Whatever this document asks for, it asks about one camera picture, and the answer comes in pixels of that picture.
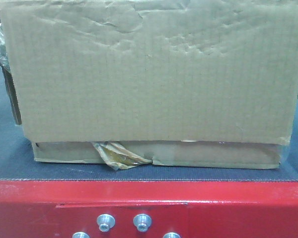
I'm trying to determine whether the silver bolt lower left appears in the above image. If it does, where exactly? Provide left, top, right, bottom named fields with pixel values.
left=72, top=232, right=90, bottom=238

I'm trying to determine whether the silver bolt lower right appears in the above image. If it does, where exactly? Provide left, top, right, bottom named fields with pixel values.
left=163, top=232, right=181, bottom=238

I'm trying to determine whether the red metal robot base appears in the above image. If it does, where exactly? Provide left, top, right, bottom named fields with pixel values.
left=0, top=180, right=298, bottom=238

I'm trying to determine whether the silver bolt upper left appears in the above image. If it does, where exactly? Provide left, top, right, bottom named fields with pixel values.
left=96, top=214, right=116, bottom=233

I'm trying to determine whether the silver bolt upper right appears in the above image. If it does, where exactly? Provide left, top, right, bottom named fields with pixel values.
left=133, top=214, right=152, bottom=233

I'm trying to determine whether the silver bolt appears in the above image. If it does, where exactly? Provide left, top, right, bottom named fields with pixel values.
left=96, top=214, right=116, bottom=233
left=72, top=232, right=90, bottom=238
left=163, top=232, right=181, bottom=238
left=133, top=214, right=152, bottom=233

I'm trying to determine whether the large brown cardboard box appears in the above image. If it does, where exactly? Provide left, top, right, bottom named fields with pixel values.
left=0, top=0, right=298, bottom=170

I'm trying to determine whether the crumpled clear packing tape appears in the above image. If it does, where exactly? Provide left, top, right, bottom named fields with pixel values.
left=0, top=23, right=10, bottom=72

